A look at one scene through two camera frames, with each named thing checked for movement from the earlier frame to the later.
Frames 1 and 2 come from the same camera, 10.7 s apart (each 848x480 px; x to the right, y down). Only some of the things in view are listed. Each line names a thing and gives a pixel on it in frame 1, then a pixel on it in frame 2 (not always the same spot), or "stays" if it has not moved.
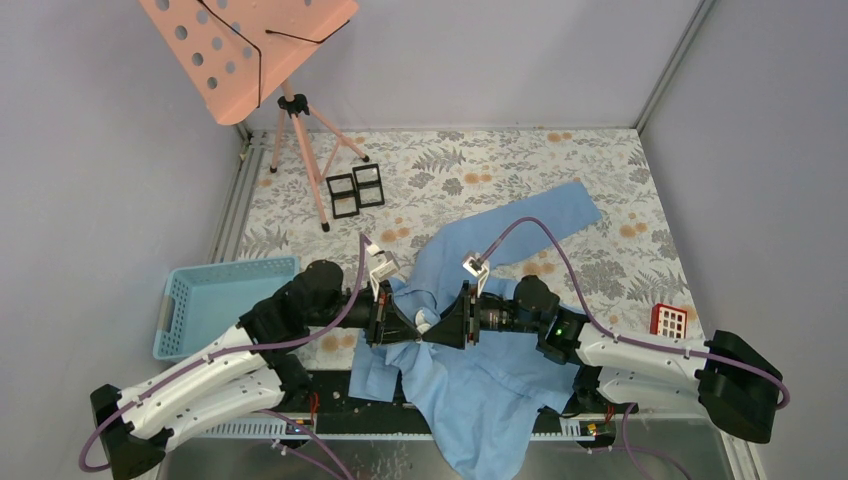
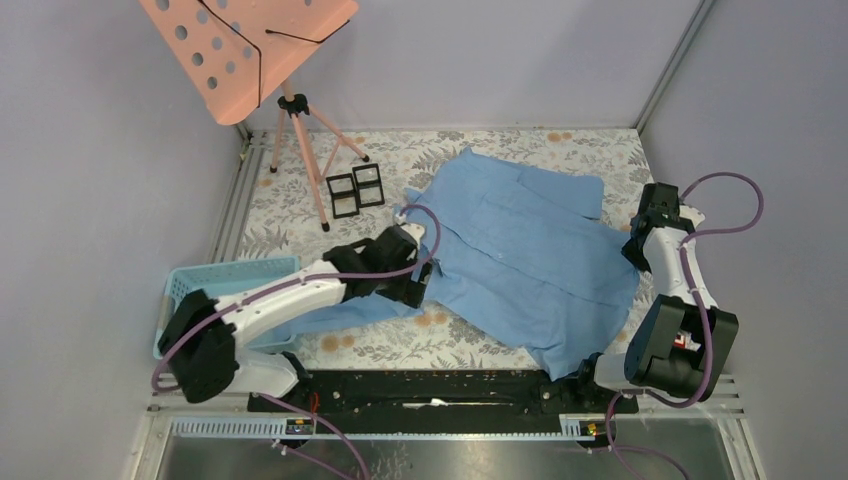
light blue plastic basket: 203,299 stays
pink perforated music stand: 236,54 stays
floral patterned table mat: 369,197 stays
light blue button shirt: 476,404 → 523,262
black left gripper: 388,324 → 411,292
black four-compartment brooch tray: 360,188 stays
